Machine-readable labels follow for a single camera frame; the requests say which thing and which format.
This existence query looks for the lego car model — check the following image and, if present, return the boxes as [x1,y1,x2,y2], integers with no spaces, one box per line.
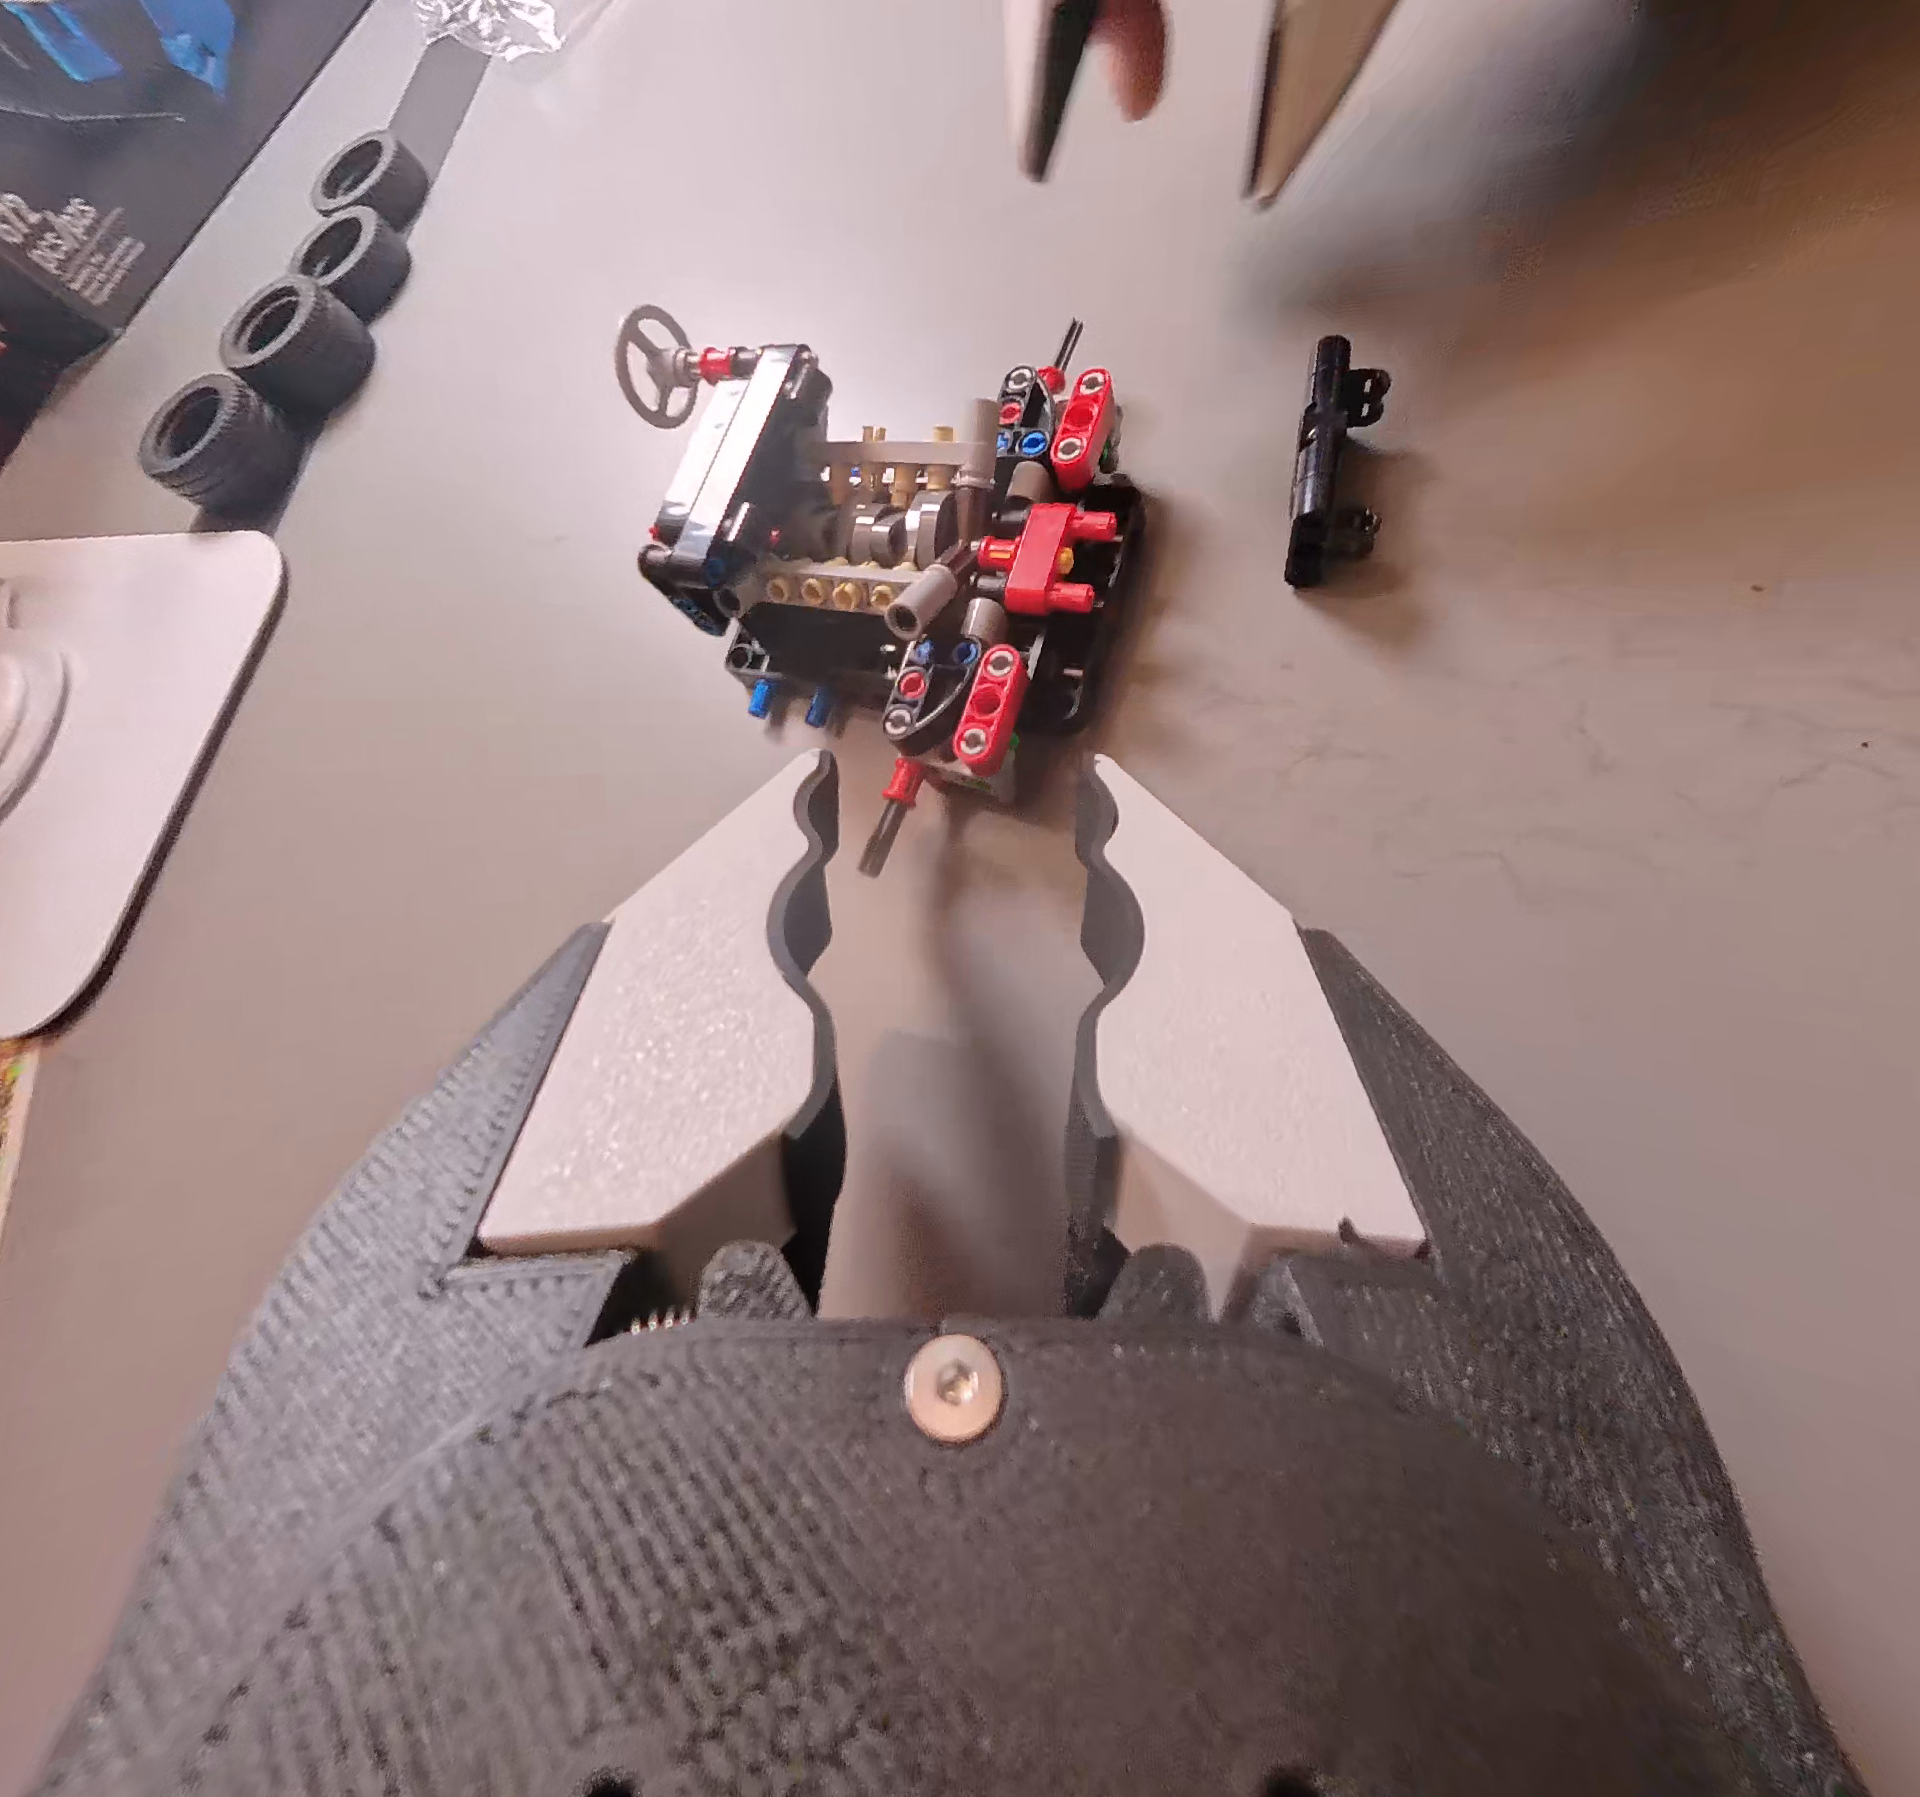
[612,302,1148,879]

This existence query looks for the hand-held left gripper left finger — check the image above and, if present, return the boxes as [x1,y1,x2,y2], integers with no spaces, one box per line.
[476,749,843,1299]

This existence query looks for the dark printed box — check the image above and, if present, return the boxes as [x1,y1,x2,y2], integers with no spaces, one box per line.
[0,0,471,466]

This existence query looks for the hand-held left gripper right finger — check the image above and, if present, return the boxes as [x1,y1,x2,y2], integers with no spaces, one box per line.
[1066,753,1428,1312]

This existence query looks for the black lego beam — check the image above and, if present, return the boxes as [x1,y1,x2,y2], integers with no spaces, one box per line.
[1283,334,1397,591]

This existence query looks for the person's right hand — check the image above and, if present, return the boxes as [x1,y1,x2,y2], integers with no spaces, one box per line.
[1092,0,1174,125]

